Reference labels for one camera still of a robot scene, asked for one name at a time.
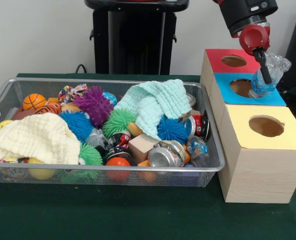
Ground black cable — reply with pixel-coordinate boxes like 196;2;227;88
75;63;88;75

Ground crushed silver can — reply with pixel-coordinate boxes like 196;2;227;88
147;140;187;168

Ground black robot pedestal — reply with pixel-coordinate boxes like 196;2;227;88
84;0;190;76

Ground orange red ball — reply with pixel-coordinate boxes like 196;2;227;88
106;156;131;182

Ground clear mesh bin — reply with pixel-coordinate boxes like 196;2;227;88
0;77;226;188

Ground purple spiky ball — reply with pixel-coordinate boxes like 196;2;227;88
71;85;114;128

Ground dark green table cloth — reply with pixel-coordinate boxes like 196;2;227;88
0;72;296;240

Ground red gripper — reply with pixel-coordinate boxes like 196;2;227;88
239;23;273;85

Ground tiger striped toy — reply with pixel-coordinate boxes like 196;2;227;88
34;102;63;116

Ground cream yellow cloth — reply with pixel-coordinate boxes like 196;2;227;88
0;112;81;166

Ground crushed clear plastic bottle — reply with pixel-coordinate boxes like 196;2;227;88
249;51;292;99

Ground green spiky ball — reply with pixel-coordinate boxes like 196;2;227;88
102;108;138;139
77;142;104;167

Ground blue spiky ball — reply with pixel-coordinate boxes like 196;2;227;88
156;115;190;145
56;108;93;143

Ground orange mini basketball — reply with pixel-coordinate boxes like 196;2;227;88
22;93;48;111

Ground wooden box with three holes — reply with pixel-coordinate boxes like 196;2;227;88
199;48;296;204

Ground mint green cloth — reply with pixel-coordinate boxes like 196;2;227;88
113;79;192;141

